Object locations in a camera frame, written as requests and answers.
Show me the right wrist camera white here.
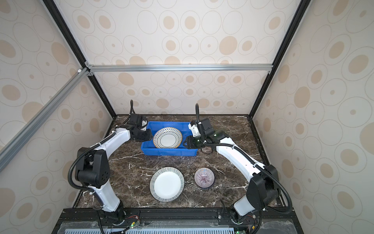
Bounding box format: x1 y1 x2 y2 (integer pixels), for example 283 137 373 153
189 123 201 137

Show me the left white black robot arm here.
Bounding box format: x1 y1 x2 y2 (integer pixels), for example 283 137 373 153
68 113 152 213

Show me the horizontal aluminium back rail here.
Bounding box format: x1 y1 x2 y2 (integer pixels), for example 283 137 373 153
86 64 273 72

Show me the black striped rim white plate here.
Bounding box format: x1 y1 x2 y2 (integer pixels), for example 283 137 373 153
150 167 185 202

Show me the dotted yellow rim plate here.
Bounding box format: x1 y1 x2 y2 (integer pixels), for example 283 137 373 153
153 127 183 149

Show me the purple striped small bowl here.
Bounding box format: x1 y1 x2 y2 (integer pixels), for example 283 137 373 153
194 168 215 189

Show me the left diagonal aluminium rail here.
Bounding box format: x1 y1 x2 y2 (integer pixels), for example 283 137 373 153
1 67 89 170

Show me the blue plastic bin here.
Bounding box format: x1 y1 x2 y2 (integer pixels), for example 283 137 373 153
141 121 197 157

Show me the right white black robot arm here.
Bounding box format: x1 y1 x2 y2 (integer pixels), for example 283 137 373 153
183 118 293 218

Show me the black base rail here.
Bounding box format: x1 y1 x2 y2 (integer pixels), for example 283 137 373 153
52 207 303 234

